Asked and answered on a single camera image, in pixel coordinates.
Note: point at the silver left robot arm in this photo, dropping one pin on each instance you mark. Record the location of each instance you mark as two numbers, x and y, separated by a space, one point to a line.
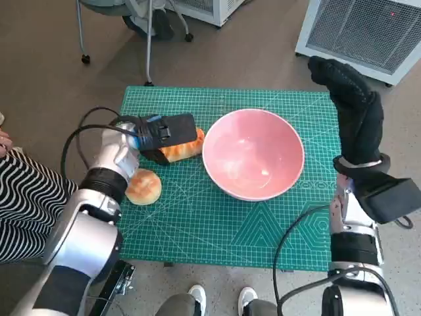
82 237

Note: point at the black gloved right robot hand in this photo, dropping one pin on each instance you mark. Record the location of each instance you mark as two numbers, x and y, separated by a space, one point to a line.
358 121

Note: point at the pink bowl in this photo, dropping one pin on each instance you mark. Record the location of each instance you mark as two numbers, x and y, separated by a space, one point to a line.
253 154

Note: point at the large white mesh cabinet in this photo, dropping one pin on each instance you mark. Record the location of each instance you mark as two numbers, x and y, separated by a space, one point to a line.
361 33

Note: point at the green cutting mat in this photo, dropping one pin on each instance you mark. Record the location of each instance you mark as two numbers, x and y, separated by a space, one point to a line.
197 224

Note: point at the small white mesh cabinet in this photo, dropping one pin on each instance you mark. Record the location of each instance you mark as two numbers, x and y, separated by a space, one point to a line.
210 10

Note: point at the person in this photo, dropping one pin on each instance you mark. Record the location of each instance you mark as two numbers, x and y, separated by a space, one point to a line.
197 296
19 197

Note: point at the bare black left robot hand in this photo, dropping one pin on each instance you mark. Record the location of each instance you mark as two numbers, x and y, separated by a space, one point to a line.
177 128

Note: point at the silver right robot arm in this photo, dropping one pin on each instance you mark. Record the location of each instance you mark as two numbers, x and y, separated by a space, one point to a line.
352 243

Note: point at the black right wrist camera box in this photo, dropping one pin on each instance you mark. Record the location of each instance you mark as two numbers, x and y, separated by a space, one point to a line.
388 197

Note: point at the chair with grey metal legs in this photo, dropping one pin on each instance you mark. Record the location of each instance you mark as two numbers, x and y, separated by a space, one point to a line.
102 6

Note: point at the long orange striped toy bread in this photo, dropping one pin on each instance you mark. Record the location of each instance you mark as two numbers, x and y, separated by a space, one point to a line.
184 151

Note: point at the black metal stand frame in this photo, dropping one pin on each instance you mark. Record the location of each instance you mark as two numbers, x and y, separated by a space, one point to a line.
112 289

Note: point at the round toy bread bun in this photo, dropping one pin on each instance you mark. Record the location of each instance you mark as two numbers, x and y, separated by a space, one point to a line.
143 187

